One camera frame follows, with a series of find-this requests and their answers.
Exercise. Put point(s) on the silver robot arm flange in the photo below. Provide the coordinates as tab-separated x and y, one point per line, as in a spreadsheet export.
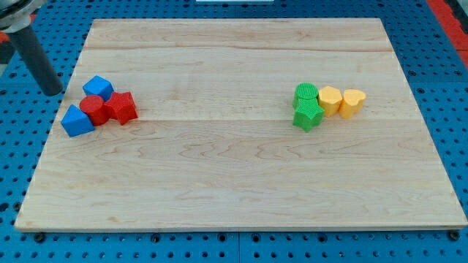
16	14

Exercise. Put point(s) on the wooden board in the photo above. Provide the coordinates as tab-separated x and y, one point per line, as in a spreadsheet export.
214	147

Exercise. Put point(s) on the green star block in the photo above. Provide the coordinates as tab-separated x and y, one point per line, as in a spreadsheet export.
307	114

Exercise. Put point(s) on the green cylinder block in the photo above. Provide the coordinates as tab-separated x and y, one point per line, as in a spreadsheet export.
305	91

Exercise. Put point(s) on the yellow hexagon block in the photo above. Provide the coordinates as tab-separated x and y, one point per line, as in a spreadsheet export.
329	99

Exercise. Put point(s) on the red star block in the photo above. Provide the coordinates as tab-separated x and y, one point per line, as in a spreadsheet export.
121	107

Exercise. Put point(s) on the yellow heart block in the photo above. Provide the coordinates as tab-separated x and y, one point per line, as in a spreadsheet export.
352	102

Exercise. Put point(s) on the red cylinder block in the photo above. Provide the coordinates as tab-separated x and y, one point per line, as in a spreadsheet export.
93	106

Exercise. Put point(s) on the blue cube block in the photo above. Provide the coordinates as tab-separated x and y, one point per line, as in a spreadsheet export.
98	86

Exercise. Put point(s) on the blue triangular block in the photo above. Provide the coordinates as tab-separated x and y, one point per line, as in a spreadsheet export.
75	122

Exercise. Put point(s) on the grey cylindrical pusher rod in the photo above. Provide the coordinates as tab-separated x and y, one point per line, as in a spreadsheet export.
35	58

